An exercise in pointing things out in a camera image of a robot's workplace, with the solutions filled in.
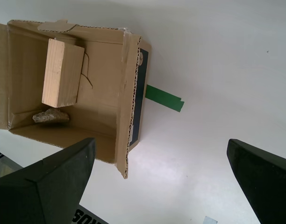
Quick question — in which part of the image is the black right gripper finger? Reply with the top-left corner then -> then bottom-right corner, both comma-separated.
0,137 -> 97,224
226,139 -> 286,224

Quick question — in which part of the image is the pinkish granite rock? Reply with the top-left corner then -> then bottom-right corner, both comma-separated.
32,108 -> 70,124

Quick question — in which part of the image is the brown cardboard box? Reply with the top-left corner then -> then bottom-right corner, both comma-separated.
0,19 -> 152,180

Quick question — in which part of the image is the light wooden block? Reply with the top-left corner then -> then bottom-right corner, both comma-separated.
41,38 -> 86,108

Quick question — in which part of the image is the green tape square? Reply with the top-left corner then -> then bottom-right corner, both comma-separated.
144,84 -> 185,113

